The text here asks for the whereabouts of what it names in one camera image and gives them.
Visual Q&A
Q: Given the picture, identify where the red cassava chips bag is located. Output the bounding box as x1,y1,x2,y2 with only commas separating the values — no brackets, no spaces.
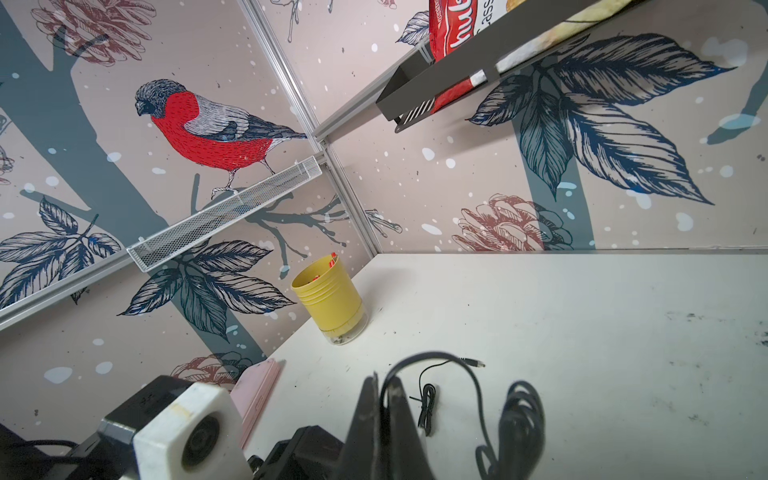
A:
428,0,634,115

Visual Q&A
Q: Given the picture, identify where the black power adapter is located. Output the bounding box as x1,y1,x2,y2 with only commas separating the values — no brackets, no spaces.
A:
383,351,546,479
410,360,449,437

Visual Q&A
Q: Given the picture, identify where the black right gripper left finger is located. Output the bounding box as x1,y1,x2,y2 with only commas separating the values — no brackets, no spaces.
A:
333,373,381,480

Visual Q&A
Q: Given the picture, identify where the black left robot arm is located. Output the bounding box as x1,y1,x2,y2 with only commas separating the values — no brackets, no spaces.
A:
1,376,343,479

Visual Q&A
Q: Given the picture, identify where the black wall basket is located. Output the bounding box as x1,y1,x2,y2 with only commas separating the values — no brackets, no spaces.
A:
376,1,598,131

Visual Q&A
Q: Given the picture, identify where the white wire mesh shelf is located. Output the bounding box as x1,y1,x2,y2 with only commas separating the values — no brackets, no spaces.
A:
127,156,322,273

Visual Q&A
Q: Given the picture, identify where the yellow cup with pens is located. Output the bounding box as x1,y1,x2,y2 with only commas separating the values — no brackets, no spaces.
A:
291,253,369,345

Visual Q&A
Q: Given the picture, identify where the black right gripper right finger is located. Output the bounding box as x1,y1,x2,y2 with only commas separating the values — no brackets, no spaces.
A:
383,376,434,480

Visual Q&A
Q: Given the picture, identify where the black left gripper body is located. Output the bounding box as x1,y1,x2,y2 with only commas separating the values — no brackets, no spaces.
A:
251,426,344,480

